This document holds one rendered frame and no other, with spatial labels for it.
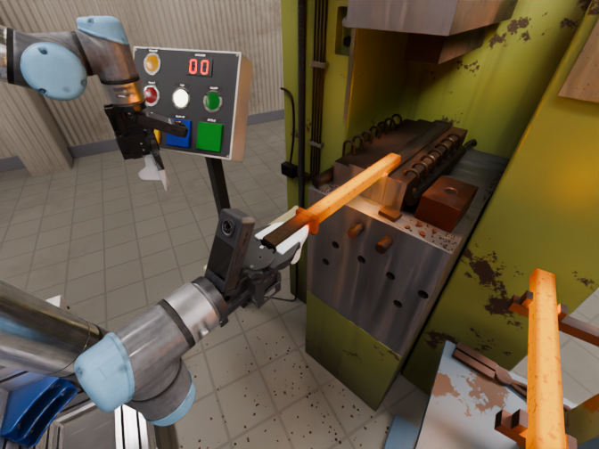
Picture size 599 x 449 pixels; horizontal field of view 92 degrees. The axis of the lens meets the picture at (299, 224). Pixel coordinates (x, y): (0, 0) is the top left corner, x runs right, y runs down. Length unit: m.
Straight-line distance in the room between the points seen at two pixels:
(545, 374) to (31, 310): 0.63
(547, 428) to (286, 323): 1.23
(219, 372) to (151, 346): 1.11
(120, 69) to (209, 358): 1.21
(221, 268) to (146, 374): 0.15
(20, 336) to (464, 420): 0.73
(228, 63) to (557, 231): 0.87
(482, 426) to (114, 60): 1.01
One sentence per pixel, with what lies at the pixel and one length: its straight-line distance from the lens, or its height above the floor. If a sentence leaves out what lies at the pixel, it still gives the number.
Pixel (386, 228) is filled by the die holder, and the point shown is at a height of 0.90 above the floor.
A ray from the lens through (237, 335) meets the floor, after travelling 1.56.
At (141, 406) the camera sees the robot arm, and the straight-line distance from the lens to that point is 0.48.
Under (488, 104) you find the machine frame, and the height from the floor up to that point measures 1.06.
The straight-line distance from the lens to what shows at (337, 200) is 0.56.
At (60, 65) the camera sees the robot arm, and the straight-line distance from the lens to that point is 0.58.
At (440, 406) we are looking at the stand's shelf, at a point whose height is 0.67.
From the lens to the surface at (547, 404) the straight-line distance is 0.51.
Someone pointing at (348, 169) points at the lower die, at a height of 0.97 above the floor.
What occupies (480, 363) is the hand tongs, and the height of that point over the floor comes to 0.68.
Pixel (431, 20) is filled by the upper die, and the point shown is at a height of 1.29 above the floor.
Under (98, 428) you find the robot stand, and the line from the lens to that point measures 1.34.
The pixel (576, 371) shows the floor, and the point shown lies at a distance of 1.91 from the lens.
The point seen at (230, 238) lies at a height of 1.07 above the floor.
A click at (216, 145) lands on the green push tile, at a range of 0.86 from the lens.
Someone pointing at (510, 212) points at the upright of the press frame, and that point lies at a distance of 0.82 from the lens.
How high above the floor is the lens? 1.33
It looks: 40 degrees down
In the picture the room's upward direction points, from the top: straight up
